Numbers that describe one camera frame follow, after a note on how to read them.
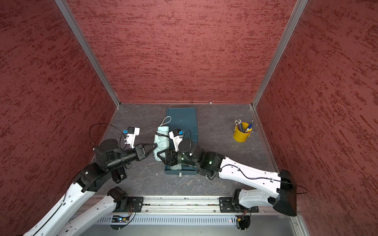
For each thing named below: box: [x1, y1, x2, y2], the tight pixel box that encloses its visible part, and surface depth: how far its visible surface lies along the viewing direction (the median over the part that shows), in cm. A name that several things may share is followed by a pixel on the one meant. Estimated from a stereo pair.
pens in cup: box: [234, 118, 254, 134], surface depth 93 cm
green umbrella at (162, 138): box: [153, 116, 172, 162], surface depth 66 cm
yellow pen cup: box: [232, 121, 253, 143], surface depth 97 cm
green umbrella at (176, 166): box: [170, 163, 183, 171], surface depth 85 cm
